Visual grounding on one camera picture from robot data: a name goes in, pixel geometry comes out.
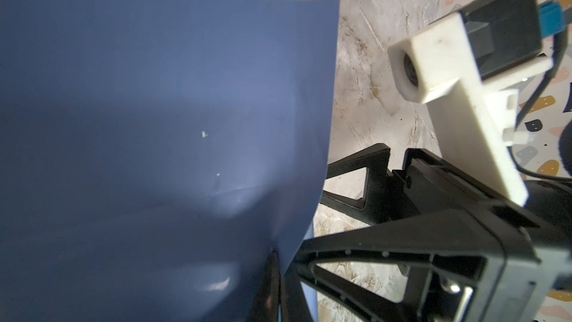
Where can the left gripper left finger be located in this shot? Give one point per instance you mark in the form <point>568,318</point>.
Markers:
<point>267,300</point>

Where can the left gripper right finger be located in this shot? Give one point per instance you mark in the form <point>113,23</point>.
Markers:
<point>294,306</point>

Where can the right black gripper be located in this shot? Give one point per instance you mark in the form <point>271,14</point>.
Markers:
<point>456,250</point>

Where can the blue wrapping paper sheet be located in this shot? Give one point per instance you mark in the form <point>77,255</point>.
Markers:
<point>154,153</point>

